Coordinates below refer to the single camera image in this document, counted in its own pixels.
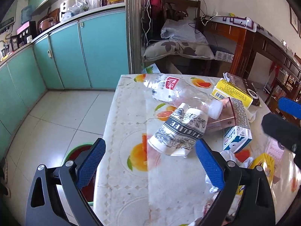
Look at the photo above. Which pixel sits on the teal kitchen cabinets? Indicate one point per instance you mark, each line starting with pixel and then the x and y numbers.
pixel 88 51

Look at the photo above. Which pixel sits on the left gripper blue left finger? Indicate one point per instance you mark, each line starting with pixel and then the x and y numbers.
pixel 87 165

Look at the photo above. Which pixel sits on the dark wooden sideboard table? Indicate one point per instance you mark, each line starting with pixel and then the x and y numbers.
pixel 251 40

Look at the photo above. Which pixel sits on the dark brown snack bag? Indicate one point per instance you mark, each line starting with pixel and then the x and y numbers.
pixel 244 85

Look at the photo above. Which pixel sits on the fruit print tablecloth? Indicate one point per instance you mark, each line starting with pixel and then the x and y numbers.
pixel 147 176

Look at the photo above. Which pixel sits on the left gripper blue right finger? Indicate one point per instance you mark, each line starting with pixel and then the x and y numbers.
pixel 210 164

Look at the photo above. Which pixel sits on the rose gold cardboard box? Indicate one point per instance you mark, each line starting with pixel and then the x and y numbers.
pixel 225 120

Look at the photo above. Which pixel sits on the patterned beige cushion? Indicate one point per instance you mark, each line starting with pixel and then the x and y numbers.
pixel 166 48

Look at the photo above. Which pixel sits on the framed wall pictures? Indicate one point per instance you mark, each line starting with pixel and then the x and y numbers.
pixel 294 21

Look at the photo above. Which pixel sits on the blue white small carton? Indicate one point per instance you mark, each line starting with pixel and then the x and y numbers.
pixel 235 138

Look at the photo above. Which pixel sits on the pink white milk carton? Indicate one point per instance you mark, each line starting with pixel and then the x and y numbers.
pixel 275 150

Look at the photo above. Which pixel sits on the crushed clear plastic bottle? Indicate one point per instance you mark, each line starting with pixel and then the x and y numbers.
pixel 174 91

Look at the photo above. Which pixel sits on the yellow drink carton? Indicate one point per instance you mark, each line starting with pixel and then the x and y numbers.
pixel 264 160

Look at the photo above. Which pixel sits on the black white paper cup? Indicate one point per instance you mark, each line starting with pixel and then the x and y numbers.
pixel 180 132

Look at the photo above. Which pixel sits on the crumpled silver white wrapper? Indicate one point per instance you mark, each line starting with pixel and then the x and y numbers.
pixel 227 161

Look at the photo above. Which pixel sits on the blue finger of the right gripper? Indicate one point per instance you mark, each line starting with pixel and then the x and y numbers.
pixel 290 107

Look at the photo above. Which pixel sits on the yellow open cardboard box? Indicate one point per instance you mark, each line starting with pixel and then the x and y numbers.
pixel 224 89

